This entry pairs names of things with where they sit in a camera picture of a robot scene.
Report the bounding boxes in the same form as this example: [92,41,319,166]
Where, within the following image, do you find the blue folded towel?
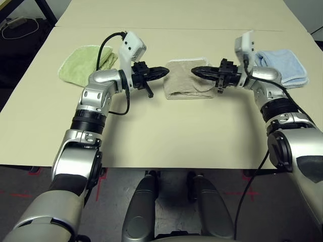
[253,48,309,89]

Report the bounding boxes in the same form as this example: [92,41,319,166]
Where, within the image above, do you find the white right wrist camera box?
[234,30,255,88]

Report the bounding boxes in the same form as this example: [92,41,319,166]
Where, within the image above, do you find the grey robot leg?
[121,170,161,242]
[186,171,235,240]

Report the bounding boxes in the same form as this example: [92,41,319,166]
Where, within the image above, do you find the thin white floor cable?
[1,17,40,40]

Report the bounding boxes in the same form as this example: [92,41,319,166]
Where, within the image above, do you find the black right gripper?
[191,58,243,94]

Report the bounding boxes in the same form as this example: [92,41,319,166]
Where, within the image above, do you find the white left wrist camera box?
[118,31,147,89]

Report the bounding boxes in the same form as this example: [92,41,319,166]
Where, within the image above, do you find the white power adapter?
[6,17,27,28]

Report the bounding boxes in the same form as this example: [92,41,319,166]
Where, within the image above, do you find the grey robot right leg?
[186,171,235,240]

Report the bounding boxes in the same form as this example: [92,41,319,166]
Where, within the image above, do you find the grey robot left leg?
[121,170,161,242]

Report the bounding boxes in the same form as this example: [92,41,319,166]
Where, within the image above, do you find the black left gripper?
[130,61,170,98]

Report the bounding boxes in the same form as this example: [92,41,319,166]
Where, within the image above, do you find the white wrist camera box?
[118,31,147,89]
[234,30,255,88]

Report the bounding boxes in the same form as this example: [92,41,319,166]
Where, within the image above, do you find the side table with black frame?
[0,0,58,27]

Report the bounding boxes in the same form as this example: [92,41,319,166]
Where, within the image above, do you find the green folded towel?
[58,45,119,88]

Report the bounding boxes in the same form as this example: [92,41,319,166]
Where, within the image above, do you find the beige towel with white trim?
[163,57,217,101]

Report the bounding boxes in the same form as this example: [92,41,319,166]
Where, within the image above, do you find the black left camera cable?
[96,32,131,116]

